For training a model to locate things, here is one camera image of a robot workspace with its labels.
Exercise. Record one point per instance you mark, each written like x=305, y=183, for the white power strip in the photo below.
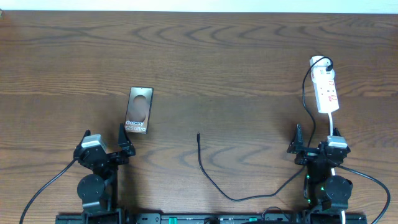
x=325, y=89

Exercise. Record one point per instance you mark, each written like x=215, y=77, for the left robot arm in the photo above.
x=99, y=190

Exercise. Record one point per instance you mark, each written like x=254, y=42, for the white USB charger plug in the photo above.
x=322, y=61

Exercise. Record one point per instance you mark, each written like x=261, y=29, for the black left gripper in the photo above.
x=126, y=147

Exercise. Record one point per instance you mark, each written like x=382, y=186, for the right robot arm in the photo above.
x=328, y=193

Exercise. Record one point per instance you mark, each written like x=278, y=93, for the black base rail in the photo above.
x=156, y=218

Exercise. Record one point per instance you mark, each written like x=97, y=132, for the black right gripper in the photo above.
x=296, y=146

